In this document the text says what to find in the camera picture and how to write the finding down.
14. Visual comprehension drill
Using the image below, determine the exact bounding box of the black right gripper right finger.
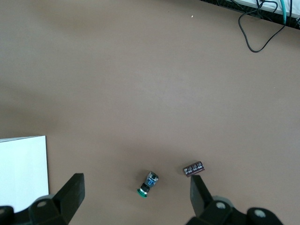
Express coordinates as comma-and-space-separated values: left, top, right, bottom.
186, 174, 284, 225

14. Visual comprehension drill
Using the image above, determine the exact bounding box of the green push button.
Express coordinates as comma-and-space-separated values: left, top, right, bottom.
136, 171, 160, 198

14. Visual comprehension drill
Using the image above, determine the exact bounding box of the teal cable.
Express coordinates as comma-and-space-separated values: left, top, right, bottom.
279, 0, 289, 25

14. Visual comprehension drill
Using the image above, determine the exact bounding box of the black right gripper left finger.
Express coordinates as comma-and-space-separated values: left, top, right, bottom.
0, 172, 86, 225

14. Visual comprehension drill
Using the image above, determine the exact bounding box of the white drawer cabinet housing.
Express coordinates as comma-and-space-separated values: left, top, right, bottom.
0, 135, 50, 213

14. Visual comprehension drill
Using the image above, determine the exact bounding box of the black looped table cable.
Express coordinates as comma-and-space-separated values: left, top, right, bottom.
238, 0, 293, 53

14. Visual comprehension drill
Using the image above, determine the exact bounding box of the tangled floor cable bundle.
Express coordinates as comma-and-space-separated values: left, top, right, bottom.
199, 0, 300, 31

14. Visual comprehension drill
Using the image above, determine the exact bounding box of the dark cylindrical capacitor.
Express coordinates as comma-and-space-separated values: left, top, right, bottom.
182, 161, 207, 179

